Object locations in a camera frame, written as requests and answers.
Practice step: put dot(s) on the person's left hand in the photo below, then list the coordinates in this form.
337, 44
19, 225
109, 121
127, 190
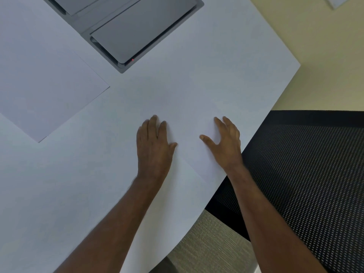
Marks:
153, 152

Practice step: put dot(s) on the person's right hand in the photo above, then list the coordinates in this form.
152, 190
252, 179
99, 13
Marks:
229, 147

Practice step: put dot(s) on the person's left thumb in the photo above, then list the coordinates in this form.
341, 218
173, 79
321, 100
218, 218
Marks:
173, 148

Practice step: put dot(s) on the person's right thumb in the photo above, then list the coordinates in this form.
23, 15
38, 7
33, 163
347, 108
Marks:
209, 141

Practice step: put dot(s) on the person's left little finger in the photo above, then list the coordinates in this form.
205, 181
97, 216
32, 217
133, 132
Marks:
138, 132

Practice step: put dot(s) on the person's right middle finger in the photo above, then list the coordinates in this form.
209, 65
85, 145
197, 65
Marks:
229, 125

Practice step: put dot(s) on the person's left middle finger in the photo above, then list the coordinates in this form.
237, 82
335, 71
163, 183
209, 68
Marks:
153, 124

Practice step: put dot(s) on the person's left forearm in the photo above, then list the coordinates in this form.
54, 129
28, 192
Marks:
113, 224

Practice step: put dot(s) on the person's right forearm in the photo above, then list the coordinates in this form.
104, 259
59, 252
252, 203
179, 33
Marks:
270, 224

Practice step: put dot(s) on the black mesh office chair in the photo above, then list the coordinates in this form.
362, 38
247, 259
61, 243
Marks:
301, 173

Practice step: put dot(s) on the grey table power box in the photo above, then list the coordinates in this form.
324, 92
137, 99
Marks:
136, 28

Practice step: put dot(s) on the white paper sheet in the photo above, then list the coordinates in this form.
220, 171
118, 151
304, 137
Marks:
42, 82

